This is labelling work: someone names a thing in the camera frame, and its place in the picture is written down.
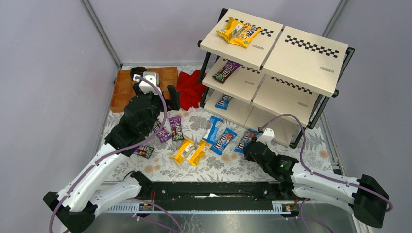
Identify blue M&M bag on table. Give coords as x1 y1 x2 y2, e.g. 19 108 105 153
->
210 128 237 155

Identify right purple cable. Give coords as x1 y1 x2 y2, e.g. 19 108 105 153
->
259 114 394 213

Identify purple candy bag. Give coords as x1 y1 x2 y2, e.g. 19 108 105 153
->
168 116 184 141
153 120 172 143

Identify light blue candy bag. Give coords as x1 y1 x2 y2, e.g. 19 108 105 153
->
202 116 223 144

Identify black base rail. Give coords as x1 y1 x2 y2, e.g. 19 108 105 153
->
128 171 302 212

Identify wooden compartment tray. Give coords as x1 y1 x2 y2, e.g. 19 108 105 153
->
110 67 178 113

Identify cream three-tier shelf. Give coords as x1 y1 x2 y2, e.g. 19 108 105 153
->
198 8 355 148

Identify blue M&M bag moved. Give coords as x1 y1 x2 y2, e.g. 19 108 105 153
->
234 129 259 154

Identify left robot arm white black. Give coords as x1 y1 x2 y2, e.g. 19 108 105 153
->
43 84 168 233

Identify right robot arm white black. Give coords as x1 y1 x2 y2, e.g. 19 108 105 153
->
244 141 389 228

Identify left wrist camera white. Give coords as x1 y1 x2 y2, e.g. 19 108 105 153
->
132 71 161 95

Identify red cloth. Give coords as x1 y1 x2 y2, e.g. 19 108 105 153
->
176 70 206 111

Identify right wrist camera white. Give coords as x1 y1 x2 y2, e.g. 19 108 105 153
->
257 128 275 144

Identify floral tablecloth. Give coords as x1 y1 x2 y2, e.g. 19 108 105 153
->
96 64 335 183

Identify blue M&M bag bottom shelf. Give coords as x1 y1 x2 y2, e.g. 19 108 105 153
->
215 94 232 110

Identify purple candy bag right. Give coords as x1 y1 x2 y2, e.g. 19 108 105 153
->
168 116 184 141

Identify brown M&M bag on table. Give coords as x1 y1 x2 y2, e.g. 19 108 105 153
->
133 145 155 159

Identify yellow M&M bag on shelf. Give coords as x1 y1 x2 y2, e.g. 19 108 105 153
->
229 23 263 48

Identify purple candy bag left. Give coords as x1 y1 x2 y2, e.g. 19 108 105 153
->
153 120 172 143

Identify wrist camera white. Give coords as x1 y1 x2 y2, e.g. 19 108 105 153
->
257 128 275 144
132 71 161 95

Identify yellow candy bag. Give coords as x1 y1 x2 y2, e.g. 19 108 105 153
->
186 139 210 166
169 138 195 165
216 20 244 43

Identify purple cable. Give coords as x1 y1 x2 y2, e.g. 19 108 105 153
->
48 76 169 233
259 114 394 213

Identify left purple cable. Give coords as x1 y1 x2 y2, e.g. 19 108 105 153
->
48 76 169 233

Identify brown M&M bag on shelf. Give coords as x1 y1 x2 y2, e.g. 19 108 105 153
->
212 60 240 84

